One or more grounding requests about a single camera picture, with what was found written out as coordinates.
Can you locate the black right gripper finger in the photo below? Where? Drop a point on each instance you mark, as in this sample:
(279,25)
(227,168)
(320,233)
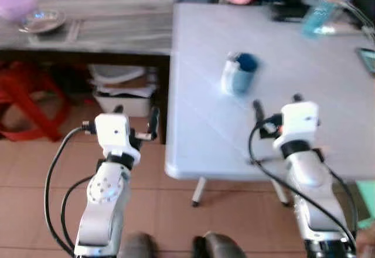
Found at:
(259,111)
(297,98)

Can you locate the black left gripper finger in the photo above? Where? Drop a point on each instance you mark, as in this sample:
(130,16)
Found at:
(154,123)
(119,110)

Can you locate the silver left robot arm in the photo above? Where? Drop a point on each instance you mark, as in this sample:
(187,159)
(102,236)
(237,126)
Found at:
(102,208)

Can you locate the person's bare hand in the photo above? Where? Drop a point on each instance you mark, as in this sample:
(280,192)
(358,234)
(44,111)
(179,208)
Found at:
(369,246)

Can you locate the white storage bin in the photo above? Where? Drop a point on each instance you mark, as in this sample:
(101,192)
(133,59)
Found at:
(129,102)

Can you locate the blue cup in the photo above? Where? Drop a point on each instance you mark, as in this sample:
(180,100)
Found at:
(237,79)

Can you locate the white folding table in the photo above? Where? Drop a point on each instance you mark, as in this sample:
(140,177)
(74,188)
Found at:
(199,123)

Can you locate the black smartphone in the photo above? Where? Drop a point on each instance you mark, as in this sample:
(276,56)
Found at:
(367,60)

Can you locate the grey wooden counter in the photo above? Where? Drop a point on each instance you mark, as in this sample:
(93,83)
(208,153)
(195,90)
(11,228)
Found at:
(117,29)

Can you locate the blue water bottle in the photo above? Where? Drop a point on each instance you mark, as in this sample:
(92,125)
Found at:
(319,17)

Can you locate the stainless steel bowl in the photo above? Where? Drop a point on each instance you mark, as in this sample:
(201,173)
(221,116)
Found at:
(41,22)

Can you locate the green plastic chair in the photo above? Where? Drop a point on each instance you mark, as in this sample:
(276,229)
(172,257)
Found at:
(368,202)

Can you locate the purple plastic bowl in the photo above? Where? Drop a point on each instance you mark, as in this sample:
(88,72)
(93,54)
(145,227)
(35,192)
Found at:
(16,4)

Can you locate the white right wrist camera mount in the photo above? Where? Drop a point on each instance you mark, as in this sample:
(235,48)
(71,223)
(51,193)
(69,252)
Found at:
(299,120)

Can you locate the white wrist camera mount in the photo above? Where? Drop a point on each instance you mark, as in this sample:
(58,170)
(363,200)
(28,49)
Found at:
(111,132)
(299,120)

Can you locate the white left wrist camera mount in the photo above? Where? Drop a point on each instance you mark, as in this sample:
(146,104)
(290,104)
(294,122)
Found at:
(111,132)

